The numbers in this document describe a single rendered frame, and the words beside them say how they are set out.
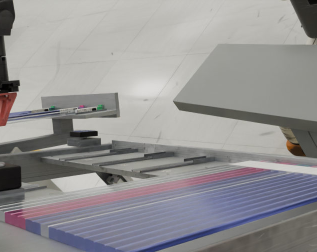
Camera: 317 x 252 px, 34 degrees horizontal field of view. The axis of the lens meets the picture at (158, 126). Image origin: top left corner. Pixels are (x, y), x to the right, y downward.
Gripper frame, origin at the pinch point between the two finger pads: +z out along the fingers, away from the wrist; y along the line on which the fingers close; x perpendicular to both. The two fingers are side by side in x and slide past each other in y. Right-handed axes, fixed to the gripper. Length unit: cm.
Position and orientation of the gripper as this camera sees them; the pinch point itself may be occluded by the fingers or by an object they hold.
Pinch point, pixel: (0, 122)
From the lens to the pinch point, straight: 122.0
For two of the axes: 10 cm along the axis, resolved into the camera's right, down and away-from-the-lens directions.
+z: 0.8, 9.9, 1.1
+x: 7.0, -1.4, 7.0
